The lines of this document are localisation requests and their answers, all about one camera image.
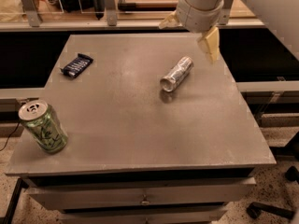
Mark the metal railing post right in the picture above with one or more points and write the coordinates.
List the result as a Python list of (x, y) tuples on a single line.
[(225, 12)]

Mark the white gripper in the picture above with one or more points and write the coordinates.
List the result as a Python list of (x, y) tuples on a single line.
[(196, 19)]

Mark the blue rxbar blueberry wrapper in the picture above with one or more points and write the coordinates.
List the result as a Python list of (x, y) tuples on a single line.
[(77, 66)]

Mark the green soda can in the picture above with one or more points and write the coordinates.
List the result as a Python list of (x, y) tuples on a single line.
[(41, 121)]

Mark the metal railing post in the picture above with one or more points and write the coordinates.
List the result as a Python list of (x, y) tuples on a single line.
[(225, 12), (32, 15), (111, 12)]

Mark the silver redbull can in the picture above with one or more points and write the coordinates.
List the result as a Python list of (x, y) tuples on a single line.
[(176, 75)]

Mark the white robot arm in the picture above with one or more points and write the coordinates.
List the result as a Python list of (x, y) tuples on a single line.
[(281, 17)]

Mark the grey cabinet lower drawer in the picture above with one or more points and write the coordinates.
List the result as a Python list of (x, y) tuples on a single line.
[(167, 215)]

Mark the metal railing post middle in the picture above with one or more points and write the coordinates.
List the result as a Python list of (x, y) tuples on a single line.
[(111, 12)]

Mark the grey cabinet drawer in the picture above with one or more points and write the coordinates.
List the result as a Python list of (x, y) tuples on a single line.
[(167, 215), (214, 190)]

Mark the metal railing post left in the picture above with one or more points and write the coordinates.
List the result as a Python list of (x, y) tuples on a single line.
[(32, 15)]

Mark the grey cabinet upper drawer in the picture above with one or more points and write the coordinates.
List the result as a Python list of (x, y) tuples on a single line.
[(214, 190)]

